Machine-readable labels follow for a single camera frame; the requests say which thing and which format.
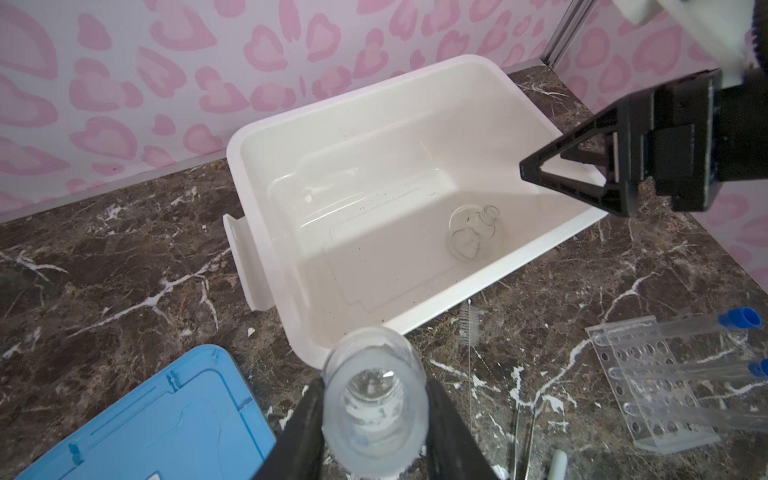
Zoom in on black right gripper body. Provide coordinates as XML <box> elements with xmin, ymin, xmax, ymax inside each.
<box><xmin>647</xmin><ymin>68</ymin><xmax>767</xmax><ymax>212</ymax></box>

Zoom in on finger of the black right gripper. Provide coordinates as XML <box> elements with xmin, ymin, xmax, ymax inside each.
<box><xmin>520</xmin><ymin>105</ymin><xmax>639</xmax><ymax>217</ymax></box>

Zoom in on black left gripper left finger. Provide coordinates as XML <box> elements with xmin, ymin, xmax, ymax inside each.
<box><xmin>252</xmin><ymin>378</ymin><xmax>325</xmax><ymax>480</ymax></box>

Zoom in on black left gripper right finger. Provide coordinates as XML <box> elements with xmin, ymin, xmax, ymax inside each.
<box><xmin>426</xmin><ymin>378</ymin><xmax>497</xmax><ymax>480</ymax></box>

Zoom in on small clear glass bottle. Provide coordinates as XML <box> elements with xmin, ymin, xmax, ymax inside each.
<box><xmin>322</xmin><ymin>326</ymin><xmax>429</xmax><ymax>479</ymax></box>

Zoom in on white test tube brush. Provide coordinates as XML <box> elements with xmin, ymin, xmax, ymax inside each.
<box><xmin>459</xmin><ymin>299</ymin><xmax>480</xmax><ymax>428</ymax></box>

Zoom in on clear round-bottom flask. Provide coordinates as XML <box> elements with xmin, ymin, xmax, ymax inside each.
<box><xmin>446</xmin><ymin>204</ymin><xmax>501</xmax><ymax>260</ymax></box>

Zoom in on blue-capped test tube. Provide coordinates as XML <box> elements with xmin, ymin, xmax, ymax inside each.
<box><xmin>587</xmin><ymin>307</ymin><xmax>763</xmax><ymax>348</ymax></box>
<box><xmin>607</xmin><ymin>359</ymin><xmax>767</xmax><ymax>381</ymax></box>

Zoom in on white plastic storage bin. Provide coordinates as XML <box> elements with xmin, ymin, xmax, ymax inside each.
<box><xmin>224</xmin><ymin>55</ymin><xmax>603</xmax><ymax>369</ymax></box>

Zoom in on white ceramic pestle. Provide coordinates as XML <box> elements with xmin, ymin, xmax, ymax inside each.
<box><xmin>546</xmin><ymin>449</ymin><xmax>568</xmax><ymax>480</ymax></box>

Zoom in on metal tweezers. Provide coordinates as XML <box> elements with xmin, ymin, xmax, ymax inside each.
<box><xmin>510</xmin><ymin>400</ymin><xmax>537</xmax><ymax>479</ymax></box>

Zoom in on blue plastic bin lid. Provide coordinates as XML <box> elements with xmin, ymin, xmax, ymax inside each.
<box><xmin>19</xmin><ymin>344</ymin><xmax>276</xmax><ymax>480</ymax></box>

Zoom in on clear plastic test tube rack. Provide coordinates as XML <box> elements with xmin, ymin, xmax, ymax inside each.
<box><xmin>584</xmin><ymin>314</ymin><xmax>768</xmax><ymax>455</ymax></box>

